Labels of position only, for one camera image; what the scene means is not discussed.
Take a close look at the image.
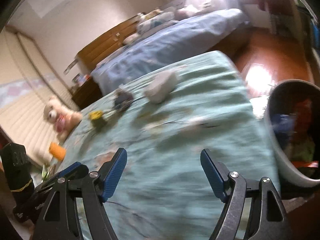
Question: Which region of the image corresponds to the blue white pillow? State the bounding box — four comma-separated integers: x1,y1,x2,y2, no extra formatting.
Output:
136,12,178,37

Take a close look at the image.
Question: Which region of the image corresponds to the round metal trash bin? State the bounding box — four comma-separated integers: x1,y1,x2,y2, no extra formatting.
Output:
264,79,319,187

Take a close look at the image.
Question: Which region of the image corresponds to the pink plush toy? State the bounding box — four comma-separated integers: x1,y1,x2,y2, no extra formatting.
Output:
174,4,214,21

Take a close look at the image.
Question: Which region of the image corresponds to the green floral bed sheet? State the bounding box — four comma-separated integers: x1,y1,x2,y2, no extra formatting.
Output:
60,51,279,239

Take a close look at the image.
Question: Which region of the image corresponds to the wooden headboard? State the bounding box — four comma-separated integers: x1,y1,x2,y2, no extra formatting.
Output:
75,15,139,73

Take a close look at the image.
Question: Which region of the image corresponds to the framed photo on nightstand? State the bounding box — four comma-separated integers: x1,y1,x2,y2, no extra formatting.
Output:
72,73,90,86

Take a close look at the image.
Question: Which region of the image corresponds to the white tissue pack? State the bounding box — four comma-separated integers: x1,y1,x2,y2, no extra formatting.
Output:
144,70,178,104

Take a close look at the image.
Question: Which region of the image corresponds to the plush toy on headboard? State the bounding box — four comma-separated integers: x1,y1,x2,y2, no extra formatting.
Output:
137,8,163,22

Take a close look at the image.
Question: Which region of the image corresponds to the blue bed cover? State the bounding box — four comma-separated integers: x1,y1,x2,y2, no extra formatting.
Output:
91,9,251,95

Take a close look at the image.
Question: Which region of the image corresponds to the cream teddy bear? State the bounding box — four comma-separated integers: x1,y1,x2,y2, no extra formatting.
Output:
43,95,82,144

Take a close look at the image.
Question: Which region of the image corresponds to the crumpled grey paper ball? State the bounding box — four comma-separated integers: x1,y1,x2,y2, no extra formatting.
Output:
113,88,134,112

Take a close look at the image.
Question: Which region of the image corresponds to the red chip bag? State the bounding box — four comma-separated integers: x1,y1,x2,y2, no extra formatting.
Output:
291,99,315,163

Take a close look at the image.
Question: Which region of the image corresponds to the dark wooden nightstand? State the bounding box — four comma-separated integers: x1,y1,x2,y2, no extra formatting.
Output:
72,76,103,109

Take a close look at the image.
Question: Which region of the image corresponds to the orange knitted cup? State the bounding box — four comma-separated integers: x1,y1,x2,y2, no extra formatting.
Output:
49,142,66,161

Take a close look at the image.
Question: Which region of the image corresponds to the yellow crumpled wrapper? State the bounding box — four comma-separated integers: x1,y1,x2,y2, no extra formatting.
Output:
89,111,107,130

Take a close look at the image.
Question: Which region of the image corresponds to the blue white snack bag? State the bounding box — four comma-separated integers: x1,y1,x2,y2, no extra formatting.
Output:
271,114,295,150

